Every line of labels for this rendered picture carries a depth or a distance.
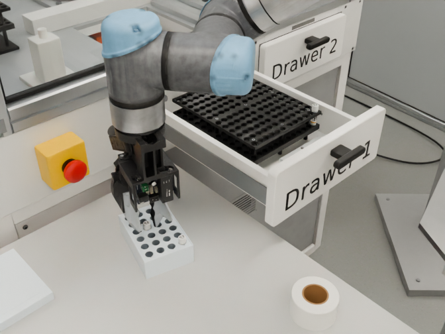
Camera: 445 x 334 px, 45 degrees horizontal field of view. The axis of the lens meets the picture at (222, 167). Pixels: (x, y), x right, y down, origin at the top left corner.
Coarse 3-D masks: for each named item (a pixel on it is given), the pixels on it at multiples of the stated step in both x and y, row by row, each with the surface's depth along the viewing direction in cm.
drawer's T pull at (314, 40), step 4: (312, 36) 125; (324, 36) 125; (308, 40) 124; (312, 40) 124; (316, 40) 123; (320, 40) 123; (324, 40) 124; (328, 40) 125; (308, 44) 122; (312, 44) 122; (316, 44) 123; (320, 44) 124; (308, 48) 122; (312, 48) 122
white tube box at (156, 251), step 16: (144, 208) 94; (128, 224) 91; (160, 224) 91; (176, 224) 91; (128, 240) 90; (144, 240) 88; (160, 240) 88; (176, 240) 88; (144, 256) 85; (160, 256) 85; (176, 256) 86; (192, 256) 88; (144, 272) 85; (160, 272) 86
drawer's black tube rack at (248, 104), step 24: (192, 96) 105; (216, 96) 105; (240, 96) 105; (264, 96) 105; (288, 96) 105; (192, 120) 104; (216, 120) 98; (240, 120) 98; (264, 120) 98; (288, 120) 98; (240, 144) 97; (288, 144) 98
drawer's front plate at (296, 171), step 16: (368, 112) 95; (384, 112) 96; (352, 128) 91; (368, 128) 95; (320, 144) 87; (336, 144) 89; (352, 144) 93; (288, 160) 83; (304, 160) 84; (320, 160) 88; (368, 160) 101; (272, 176) 81; (288, 176) 83; (304, 176) 87; (320, 176) 90; (336, 176) 95; (272, 192) 83; (288, 192) 85; (304, 192) 89; (320, 192) 93; (272, 208) 85; (272, 224) 86
